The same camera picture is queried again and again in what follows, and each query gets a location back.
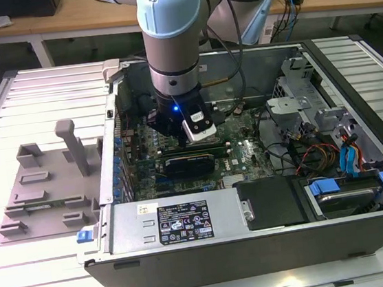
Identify wooden desk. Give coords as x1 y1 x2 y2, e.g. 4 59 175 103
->
0 0 383 74

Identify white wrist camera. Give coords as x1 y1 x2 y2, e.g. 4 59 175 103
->
178 102 219 145

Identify black graphics card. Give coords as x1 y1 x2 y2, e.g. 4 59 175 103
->
163 152 218 181

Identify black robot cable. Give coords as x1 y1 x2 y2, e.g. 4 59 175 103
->
215 0 253 114

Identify blue flat cable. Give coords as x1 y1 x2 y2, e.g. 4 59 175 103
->
338 145 353 178
344 133 366 179

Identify red yellow wire bundle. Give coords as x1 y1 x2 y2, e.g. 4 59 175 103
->
292 138 344 178

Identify green motherboard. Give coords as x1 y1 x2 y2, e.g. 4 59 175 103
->
116 92 280 204

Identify black plastic cover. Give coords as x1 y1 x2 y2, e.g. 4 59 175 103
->
233 173 309 233

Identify gray case latch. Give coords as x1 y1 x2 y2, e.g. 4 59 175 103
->
101 57 126 84

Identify black PC case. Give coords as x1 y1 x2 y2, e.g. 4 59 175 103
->
54 28 383 287

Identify green RAM stick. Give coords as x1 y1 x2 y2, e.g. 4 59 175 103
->
24 195 84 209

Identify blue case tab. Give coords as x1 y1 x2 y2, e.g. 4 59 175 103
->
74 227 96 244

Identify gray parts rack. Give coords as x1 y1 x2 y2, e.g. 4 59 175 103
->
0 115 114 244

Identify silver finned heatsink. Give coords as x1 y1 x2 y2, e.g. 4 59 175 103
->
221 173 246 187

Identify silver metal drive cage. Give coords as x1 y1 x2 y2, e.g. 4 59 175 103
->
259 44 363 149

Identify hard disk in blue carrier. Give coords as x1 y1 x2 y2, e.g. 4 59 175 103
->
306 170 383 223

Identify silver power supply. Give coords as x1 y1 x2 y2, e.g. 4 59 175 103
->
105 188 247 257

